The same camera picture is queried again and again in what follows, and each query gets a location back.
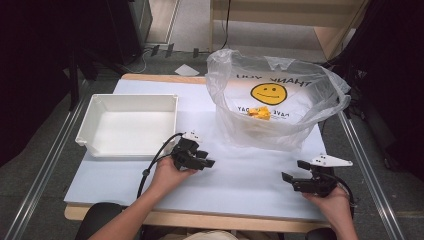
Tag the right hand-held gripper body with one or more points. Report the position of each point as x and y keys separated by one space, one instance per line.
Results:
x=316 y=185

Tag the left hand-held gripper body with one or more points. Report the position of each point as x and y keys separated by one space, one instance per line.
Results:
x=186 y=156

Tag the clear smiley plastic bag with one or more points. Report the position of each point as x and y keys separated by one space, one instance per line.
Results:
x=300 y=133

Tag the yellow snack packet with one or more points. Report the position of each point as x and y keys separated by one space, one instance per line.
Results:
x=260 y=114

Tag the person's left hand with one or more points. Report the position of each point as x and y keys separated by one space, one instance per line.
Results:
x=166 y=176

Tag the person's right hand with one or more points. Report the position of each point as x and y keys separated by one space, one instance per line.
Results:
x=335 y=206

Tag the white table sheet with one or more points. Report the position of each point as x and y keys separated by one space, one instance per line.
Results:
x=240 y=183

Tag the person's right leg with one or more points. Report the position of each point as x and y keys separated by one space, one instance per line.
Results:
x=316 y=234

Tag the person's leg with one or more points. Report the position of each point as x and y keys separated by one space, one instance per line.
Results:
x=96 y=218
x=316 y=234

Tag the white plastic bin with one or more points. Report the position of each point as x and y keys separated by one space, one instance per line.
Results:
x=130 y=130

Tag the person's beige shirt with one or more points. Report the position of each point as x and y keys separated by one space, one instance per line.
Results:
x=210 y=235

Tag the white paper sheet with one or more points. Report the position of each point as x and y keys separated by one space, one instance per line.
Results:
x=186 y=70

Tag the black tripod stand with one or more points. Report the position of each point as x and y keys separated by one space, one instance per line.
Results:
x=343 y=66

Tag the person's left leg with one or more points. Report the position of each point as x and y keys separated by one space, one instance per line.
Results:
x=96 y=218

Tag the black curtain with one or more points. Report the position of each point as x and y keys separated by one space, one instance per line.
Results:
x=393 y=83
x=30 y=66

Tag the wooden shelf unit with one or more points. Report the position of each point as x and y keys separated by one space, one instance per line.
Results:
x=326 y=33

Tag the black metal stand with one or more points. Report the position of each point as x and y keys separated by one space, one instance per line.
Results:
x=74 y=83

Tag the black cabinet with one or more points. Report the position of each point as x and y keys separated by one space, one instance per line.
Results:
x=126 y=30

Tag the metal floor rail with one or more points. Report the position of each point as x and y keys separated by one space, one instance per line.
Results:
x=43 y=173
x=373 y=176

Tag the black floor bracket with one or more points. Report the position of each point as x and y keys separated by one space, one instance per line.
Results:
x=169 y=50
x=155 y=50
x=195 y=53

